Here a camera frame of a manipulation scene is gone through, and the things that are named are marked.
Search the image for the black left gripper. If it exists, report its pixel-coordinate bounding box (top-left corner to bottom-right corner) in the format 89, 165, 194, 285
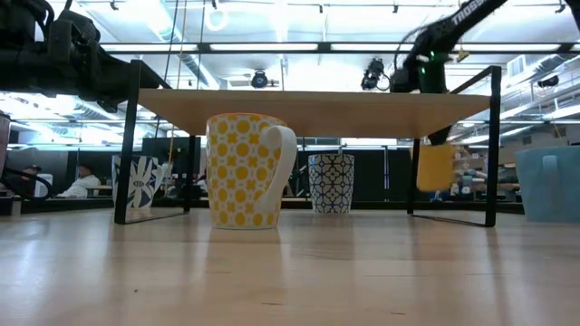
44, 48, 133, 114

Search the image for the person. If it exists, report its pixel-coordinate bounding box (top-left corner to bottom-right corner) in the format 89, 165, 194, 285
57, 162, 102, 199
20, 163, 54, 198

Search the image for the plain yellow mug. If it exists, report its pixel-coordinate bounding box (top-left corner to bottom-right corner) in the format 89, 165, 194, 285
415, 142, 456, 194

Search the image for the plain light blue mug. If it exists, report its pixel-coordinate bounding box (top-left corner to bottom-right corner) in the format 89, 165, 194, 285
515, 145, 580, 224

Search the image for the white mug with yellow dots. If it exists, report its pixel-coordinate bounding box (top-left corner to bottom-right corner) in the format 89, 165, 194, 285
206, 112, 299, 231

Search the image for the navy floral pattern mug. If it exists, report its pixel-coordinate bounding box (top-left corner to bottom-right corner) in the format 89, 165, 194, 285
111, 154, 165, 210

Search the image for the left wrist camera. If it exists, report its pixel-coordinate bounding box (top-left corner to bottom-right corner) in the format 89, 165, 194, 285
47, 8, 102, 60

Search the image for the black overhead light bar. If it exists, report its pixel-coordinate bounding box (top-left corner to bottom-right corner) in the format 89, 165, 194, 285
99, 42, 580, 56

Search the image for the blue lattice pattern mug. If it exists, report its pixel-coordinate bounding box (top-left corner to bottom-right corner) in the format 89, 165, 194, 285
307, 153, 356, 215

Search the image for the thick black cable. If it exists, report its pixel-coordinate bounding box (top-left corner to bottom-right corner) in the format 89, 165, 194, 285
0, 166, 54, 201

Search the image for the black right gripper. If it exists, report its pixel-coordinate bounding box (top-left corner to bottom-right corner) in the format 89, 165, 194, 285
391, 51, 455, 147

